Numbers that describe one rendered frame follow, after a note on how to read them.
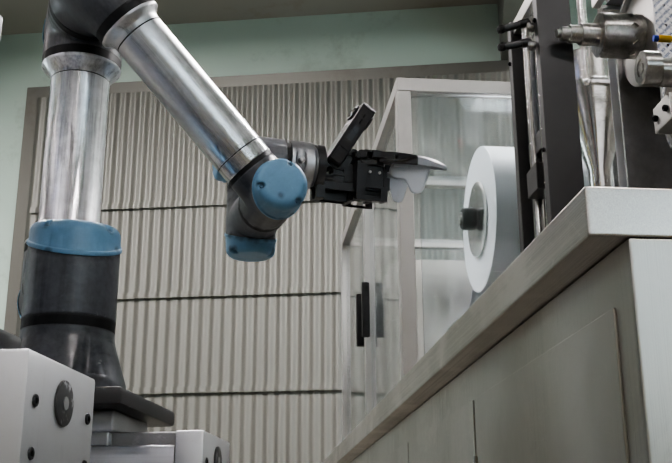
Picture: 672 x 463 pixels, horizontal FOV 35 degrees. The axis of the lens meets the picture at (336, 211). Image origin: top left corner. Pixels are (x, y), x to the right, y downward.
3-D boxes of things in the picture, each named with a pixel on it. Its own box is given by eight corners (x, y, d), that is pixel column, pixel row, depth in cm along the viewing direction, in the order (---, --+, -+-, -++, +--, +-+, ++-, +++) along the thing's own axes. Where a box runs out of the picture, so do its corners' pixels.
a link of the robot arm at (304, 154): (280, 145, 168) (295, 133, 160) (308, 149, 169) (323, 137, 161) (278, 191, 166) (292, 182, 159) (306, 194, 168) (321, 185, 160)
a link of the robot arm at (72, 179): (17, 326, 136) (51, -43, 153) (12, 347, 149) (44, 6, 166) (111, 332, 140) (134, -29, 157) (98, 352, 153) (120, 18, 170)
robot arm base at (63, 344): (-24, 393, 123) (-15, 310, 126) (28, 410, 137) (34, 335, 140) (101, 391, 121) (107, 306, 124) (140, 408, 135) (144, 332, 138)
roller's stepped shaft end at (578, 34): (553, 48, 149) (552, 28, 150) (595, 50, 149) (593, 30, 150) (560, 38, 146) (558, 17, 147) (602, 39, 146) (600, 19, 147)
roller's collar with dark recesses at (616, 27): (592, 65, 150) (588, 25, 152) (633, 67, 151) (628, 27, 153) (607, 45, 144) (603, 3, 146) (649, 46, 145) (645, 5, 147)
